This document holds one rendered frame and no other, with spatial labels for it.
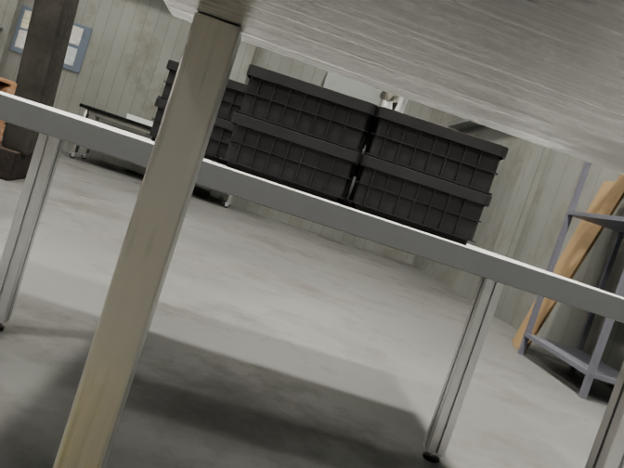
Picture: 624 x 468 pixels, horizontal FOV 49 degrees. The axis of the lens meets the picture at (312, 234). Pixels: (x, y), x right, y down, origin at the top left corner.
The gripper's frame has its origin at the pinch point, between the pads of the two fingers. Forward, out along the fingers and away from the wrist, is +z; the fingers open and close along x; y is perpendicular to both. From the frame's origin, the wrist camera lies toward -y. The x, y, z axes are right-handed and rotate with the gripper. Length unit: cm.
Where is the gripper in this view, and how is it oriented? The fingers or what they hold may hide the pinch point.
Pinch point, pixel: (393, 101)
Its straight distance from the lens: 199.2
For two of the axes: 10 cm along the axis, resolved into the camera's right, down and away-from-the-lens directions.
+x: -3.8, -2.7, -8.8
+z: -1.3, 9.6, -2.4
